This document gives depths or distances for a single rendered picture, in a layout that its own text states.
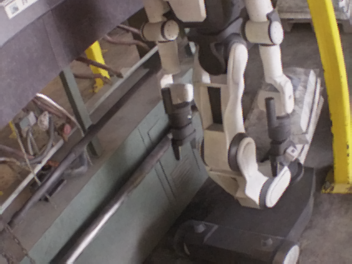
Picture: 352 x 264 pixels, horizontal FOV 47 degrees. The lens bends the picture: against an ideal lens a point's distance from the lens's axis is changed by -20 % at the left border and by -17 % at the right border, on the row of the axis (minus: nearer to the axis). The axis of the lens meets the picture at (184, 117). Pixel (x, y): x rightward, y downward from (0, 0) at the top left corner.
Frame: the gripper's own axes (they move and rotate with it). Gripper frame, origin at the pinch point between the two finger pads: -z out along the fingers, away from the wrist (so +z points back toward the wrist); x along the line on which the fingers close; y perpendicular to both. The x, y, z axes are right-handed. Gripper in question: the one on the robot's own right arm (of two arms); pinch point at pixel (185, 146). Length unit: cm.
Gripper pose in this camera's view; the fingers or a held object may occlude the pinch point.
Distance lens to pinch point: 192.0
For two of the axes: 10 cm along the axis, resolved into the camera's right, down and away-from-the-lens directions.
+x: -6.0, 3.8, -7.0
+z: -1.7, -9.2, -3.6
